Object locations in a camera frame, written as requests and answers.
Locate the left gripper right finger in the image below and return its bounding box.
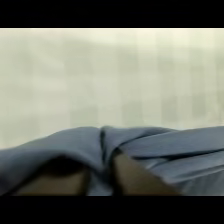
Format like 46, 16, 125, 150
112, 152, 183, 196

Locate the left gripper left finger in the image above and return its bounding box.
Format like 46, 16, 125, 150
14, 165, 90, 196

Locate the blue shirt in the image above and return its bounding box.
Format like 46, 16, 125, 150
0, 125, 224, 196

